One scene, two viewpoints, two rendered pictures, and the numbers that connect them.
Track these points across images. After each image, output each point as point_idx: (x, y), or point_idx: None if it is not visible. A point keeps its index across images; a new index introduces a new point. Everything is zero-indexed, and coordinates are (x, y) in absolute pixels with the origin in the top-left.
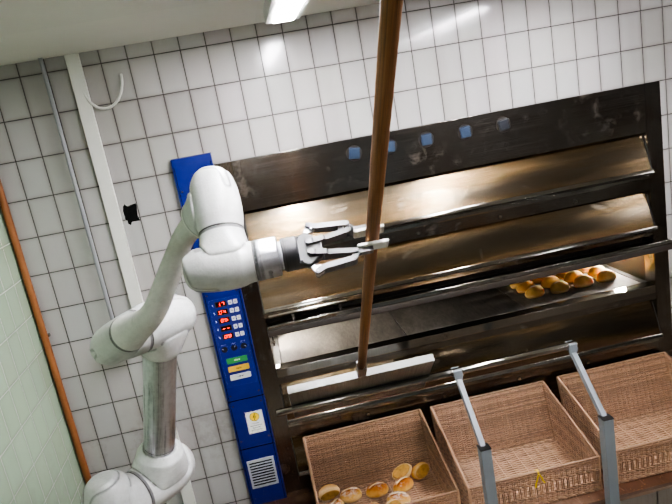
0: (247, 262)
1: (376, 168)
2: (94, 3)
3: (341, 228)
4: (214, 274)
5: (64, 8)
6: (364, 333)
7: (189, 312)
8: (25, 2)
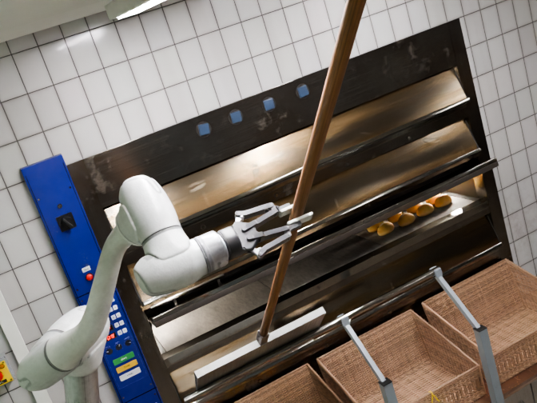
0: (198, 259)
1: (315, 156)
2: None
3: (267, 210)
4: (172, 277)
5: None
6: (274, 301)
7: None
8: None
